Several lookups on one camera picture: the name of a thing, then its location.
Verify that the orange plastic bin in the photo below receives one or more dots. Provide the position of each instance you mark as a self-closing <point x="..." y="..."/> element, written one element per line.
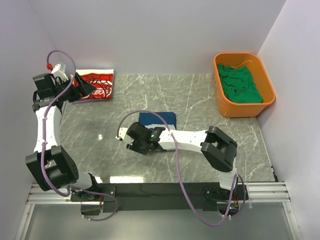
<point x="229" y="109"/>

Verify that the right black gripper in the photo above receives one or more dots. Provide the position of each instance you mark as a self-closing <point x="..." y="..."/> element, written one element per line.
<point x="133" y="146"/>

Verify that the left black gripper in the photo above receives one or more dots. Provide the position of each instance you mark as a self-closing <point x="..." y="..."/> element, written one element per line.
<point x="84" y="89"/>

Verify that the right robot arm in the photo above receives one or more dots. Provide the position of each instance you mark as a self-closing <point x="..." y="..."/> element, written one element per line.
<point x="217" y="147"/>

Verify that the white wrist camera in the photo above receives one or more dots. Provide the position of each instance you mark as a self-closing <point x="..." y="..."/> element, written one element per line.
<point x="122" y="135"/>
<point x="58" y="73"/>

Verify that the folded red coca-cola t-shirt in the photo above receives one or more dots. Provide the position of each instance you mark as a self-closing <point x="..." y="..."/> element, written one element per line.
<point x="103" y="84"/>

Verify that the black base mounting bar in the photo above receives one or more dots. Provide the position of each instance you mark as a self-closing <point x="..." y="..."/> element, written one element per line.
<point x="206" y="196"/>

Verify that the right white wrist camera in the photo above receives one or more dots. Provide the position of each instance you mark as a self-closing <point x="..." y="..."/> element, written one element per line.
<point x="122" y="135"/>

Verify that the aluminium extrusion rail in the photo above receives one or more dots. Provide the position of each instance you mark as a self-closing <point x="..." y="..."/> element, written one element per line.
<point x="88" y="134"/>

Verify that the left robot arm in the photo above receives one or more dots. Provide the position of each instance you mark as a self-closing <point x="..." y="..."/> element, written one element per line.
<point x="50" y="164"/>

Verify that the green t-shirt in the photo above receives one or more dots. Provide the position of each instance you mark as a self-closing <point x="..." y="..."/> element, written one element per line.
<point x="238" y="85"/>

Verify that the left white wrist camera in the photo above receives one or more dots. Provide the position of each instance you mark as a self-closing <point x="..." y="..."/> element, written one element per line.
<point x="58" y="73"/>

